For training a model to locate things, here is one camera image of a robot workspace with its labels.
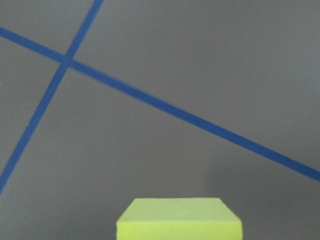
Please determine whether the yellow foam block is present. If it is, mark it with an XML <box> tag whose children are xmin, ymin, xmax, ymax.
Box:
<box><xmin>116</xmin><ymin>197</ymin><xmax>244</xmax><ymax>240</ymax></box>

